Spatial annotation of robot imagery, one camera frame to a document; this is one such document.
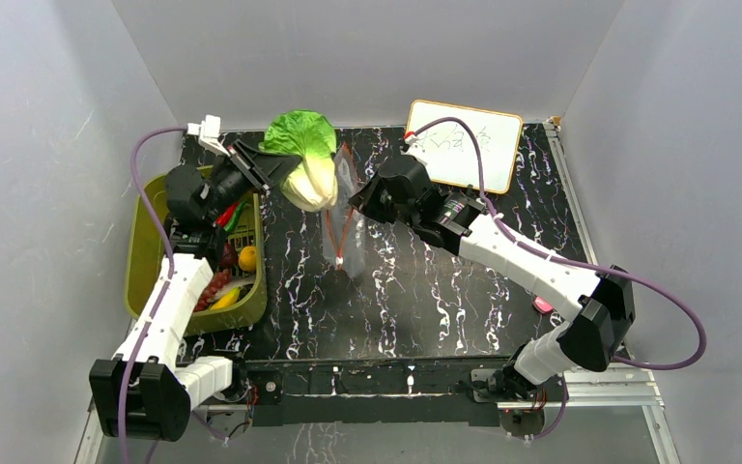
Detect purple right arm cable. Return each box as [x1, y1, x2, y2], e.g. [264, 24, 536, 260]
[412, 117, 708, 372]

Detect white board orange frame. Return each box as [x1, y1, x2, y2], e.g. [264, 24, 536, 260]
[406, 100, 524, 194]

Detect olive green plastic basket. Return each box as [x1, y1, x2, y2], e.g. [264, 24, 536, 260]
[125, 191, 268, 336]

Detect red grape bunch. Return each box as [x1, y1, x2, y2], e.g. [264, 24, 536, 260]
[193, 269, 232, 312]

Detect yellow banana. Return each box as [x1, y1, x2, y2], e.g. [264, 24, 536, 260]
[209, 287, 242, 310]

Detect clear zip top bag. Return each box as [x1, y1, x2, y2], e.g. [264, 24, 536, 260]
[320, 143, 367, 279]

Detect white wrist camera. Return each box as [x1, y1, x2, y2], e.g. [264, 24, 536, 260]
[400, 131, 417, 154]
[186, 114, 230, 156]

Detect green chili pepper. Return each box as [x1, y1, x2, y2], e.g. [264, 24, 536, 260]
[224, 202, 251, 233]

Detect green lettuce head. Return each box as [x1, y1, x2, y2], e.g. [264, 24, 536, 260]
[260, 109, 338, 213]

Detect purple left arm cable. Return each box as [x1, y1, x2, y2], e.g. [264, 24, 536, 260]
[117, 127, 187, 464]

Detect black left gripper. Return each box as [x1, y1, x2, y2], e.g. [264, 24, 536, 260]
[204, 141, 300, 224]

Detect dark red plum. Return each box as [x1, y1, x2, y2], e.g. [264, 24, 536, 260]
[218, 243, 239, 270]

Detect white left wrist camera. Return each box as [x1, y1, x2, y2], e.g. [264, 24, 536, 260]
[186, 114, 230, 156]

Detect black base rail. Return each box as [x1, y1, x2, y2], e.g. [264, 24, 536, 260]
[89, 355, 577, 429]

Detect orange tangerine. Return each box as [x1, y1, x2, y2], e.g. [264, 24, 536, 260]
[238, 246, 258, 274]

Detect pink eraser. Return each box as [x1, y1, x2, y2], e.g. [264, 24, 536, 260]
[532, 296, 555, 314]

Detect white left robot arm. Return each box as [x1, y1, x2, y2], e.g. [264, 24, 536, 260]
[89, 141, 302, 442]

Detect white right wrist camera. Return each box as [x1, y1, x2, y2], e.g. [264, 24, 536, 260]
[400, 131, 417, 154]

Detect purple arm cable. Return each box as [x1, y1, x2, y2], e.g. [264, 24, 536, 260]
[117, 127, 187, 464]
[412, 117, 708, 372]

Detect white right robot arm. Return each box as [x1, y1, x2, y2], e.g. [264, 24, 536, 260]
[349, 155, 635, 400]

